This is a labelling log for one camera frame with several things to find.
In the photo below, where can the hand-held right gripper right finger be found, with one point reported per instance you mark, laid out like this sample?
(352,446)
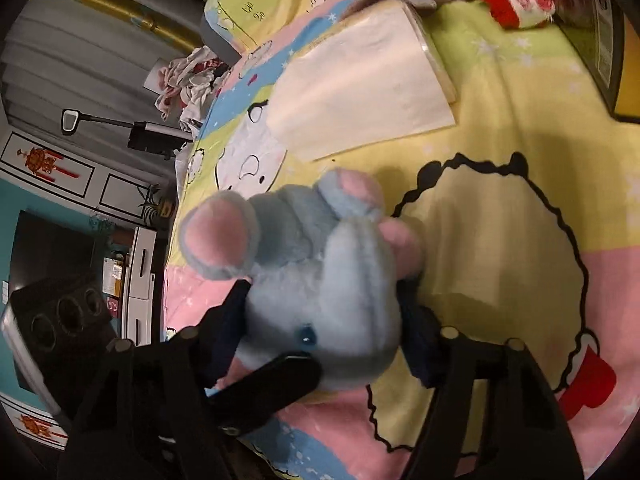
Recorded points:
(417,347)

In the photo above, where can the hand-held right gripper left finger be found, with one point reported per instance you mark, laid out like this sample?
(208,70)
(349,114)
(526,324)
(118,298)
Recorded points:
(225,335)

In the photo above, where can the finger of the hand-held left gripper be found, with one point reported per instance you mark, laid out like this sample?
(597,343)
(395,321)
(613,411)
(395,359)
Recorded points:
(270,390)

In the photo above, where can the blue plush mouse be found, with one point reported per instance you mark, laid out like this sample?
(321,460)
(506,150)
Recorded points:
(340,280)

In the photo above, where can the white cabinet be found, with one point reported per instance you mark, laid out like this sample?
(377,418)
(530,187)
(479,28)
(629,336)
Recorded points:
(142,270)

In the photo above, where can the yellow box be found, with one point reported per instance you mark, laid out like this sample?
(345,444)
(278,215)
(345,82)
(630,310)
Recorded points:
(114,277)

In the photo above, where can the potted plant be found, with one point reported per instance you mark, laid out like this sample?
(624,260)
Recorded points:
(155,205)

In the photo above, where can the printed cartoon blanket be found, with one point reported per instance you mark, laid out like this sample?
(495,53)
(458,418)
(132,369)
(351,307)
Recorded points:
(500,210)

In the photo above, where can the black speaker with three cones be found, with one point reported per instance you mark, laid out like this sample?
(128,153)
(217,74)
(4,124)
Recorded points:
(55,320)

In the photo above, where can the black television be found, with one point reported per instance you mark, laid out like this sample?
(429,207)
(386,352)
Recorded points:
(50,255)

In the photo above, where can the red knot decoration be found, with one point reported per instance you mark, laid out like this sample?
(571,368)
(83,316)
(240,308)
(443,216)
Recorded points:
(42,162)
(35,425)

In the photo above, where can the pile of clothes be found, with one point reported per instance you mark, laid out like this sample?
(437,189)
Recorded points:
(187,77)

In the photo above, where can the white wrapped paper pack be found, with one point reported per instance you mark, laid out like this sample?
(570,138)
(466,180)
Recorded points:
(370,80)

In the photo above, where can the grey curtain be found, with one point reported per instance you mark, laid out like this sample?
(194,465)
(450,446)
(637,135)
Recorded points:
(75,60)

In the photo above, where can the black and gold box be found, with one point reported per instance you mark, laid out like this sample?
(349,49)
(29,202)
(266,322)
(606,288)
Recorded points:
(595,25)

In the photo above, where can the gold curtain rail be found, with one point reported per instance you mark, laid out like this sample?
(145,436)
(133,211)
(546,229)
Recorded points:
(125,7)

